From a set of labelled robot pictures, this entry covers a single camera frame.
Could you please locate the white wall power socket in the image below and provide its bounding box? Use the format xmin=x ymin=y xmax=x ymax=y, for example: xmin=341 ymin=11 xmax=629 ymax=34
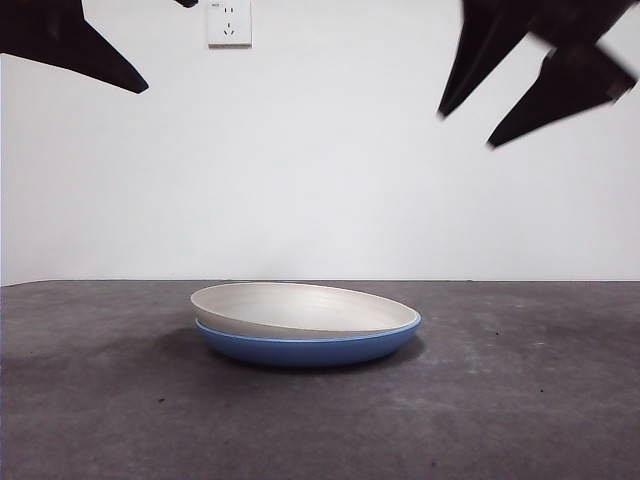
xmin=207 ymin=0 xmax=253 ymax=50

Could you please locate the blue round plate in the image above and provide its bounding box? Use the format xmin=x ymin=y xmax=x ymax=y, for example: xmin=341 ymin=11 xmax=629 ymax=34
xmin=194 ymin=312 xmax=423 ymax=370

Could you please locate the white round plate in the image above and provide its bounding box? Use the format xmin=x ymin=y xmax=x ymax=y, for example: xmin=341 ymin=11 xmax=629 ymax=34
xmin=189 ymin=281 xmax=419 ymax=344

